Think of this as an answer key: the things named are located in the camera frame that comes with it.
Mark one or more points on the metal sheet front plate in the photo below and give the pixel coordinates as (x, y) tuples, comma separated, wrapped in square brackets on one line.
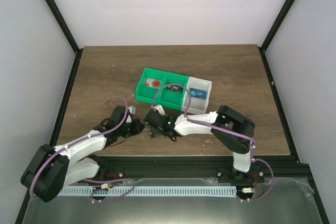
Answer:
[(285, 200)]

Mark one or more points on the white plastic bin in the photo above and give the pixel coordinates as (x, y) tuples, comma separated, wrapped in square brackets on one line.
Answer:
[(197, 106)]

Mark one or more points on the white red credit card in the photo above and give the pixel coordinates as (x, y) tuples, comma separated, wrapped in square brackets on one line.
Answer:
[(152, 83)]

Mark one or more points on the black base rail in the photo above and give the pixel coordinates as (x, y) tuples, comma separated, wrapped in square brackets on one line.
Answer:
[(137, 167)]

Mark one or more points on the middle green plastic bin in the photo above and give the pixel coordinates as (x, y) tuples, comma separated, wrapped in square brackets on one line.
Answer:
[(168, 99)]

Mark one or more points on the green plastic bin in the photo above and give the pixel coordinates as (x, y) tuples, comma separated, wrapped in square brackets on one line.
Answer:
[(168, 99), (146, 94)]

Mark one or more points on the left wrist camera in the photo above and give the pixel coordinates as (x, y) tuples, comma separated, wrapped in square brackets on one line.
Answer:
[(132, 109)]

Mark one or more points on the black frame post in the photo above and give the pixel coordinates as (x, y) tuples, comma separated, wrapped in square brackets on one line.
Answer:
[(286, 7), (63, 25)]

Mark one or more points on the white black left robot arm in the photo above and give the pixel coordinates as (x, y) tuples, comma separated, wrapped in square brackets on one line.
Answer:
[(53, 168)]

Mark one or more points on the black right frame post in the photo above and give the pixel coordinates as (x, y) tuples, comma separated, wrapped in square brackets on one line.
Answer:
[(286, 7)]

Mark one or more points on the left green plastic bin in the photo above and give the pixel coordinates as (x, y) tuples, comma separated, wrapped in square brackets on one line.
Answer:
[(146, 94)]

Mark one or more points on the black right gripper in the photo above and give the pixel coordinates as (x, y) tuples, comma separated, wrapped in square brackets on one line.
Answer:
[(169, 117)]

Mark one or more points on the beige leather card holder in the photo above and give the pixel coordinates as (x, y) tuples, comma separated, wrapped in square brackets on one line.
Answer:
[(153, 133)]

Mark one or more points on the black left frame post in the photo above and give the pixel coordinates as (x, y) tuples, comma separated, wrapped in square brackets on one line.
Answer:
[(63, 25)]

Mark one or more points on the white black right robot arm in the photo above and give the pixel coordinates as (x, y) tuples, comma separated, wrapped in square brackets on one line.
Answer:
[(232, 129)]

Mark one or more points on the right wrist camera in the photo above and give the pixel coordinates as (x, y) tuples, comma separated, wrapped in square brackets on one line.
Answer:
[(158, 108)]

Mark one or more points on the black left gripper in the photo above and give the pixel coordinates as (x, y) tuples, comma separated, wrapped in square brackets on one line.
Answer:
[(137, 125)]

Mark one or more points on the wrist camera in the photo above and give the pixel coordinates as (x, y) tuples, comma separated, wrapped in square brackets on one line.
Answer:
[(132, 109), (158, 108)]

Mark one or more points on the blue VIP credit card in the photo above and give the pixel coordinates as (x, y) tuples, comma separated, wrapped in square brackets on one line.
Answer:
[(197, 93)]

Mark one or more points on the light blue slotted cable duct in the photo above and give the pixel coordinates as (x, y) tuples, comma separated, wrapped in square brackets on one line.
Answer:
[(150, 191)]

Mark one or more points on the black VIP credit card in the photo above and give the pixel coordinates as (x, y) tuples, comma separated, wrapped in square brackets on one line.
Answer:
[(174, 88)]

